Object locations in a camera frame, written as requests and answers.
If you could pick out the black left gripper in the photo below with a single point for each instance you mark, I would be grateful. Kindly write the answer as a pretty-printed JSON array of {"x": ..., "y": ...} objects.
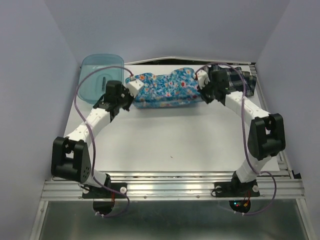
[{"x": 124, "y": 90}]

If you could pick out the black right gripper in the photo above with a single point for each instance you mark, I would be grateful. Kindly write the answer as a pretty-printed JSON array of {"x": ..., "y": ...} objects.
[{"x": 207, "y": 99}]

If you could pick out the navy plaid pleated skirt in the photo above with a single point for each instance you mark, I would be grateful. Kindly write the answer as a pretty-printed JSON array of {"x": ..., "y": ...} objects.
[{"x": 247, "y": 80}]

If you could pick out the blue floral skirt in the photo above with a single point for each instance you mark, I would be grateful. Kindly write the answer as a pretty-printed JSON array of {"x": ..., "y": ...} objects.
[{"x": 175, "y": 89}]

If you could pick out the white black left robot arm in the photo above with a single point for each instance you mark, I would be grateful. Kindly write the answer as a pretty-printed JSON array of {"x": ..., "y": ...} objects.
[{"x": 74, "y": 155}]

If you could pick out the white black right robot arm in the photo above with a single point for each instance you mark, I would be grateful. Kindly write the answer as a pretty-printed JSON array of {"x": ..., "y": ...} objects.
[{"x": 266, "y": 137}]

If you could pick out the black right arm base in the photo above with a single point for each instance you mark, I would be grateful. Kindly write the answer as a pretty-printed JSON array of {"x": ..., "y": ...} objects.
[{"x": 235, "y": 189}]

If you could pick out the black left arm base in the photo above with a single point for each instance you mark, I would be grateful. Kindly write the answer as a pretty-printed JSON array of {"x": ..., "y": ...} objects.
[{"x": 92, "y": 192}]

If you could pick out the clear blue plastic bin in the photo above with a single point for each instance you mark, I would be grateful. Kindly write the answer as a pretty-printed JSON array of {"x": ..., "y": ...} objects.
[{"x": 102, "y": 69}]

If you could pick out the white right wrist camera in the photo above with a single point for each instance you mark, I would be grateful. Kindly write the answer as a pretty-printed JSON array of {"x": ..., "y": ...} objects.
[{"x": 202, "y": 78}]

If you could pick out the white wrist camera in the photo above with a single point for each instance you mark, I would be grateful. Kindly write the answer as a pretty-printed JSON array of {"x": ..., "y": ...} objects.
[
  {"x": 202, "y": 78},
  {"x": 134, "y": 86}
]

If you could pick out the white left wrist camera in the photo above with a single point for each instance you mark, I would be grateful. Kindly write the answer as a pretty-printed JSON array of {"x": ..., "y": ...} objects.
[{"x": 134, "y": 86}]

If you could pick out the aluminium table frame rail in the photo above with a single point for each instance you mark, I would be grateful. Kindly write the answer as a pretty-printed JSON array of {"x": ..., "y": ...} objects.
[{"x": 170, "y": 159}]

